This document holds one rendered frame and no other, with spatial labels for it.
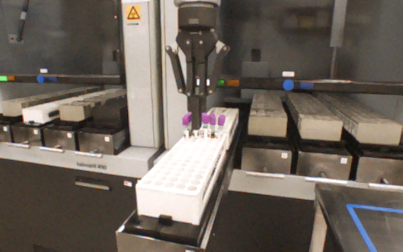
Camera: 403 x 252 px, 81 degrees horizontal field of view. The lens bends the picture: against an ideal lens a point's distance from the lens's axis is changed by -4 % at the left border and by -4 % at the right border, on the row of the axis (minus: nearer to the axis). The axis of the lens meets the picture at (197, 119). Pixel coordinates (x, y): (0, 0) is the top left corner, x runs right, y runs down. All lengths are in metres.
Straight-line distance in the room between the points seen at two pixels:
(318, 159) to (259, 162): 0.16
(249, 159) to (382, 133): 0.38
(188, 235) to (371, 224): 0.27
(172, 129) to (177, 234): 0.52
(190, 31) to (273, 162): 0.42
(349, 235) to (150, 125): 0.66
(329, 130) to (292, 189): 0.20
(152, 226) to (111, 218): 0.63
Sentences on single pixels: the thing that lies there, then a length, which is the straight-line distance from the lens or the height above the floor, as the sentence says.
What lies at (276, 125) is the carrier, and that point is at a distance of 0.77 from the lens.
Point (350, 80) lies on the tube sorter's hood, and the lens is 0.78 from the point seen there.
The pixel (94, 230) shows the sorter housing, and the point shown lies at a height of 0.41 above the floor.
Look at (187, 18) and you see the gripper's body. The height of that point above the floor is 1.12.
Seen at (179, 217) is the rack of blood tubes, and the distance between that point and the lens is 0.39.
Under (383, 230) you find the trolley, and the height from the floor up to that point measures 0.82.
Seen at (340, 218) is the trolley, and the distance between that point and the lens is 0.45.
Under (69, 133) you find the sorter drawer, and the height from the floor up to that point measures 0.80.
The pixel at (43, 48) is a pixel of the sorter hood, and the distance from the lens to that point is 1.08.
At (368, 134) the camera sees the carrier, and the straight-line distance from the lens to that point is 0.83.
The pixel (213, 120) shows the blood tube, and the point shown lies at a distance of 0.58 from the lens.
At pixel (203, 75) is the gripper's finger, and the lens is 0.49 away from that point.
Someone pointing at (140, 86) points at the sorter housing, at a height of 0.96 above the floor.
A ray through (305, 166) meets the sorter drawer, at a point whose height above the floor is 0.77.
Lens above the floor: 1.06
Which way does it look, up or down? 14 degrees down
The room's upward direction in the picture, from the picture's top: straight up
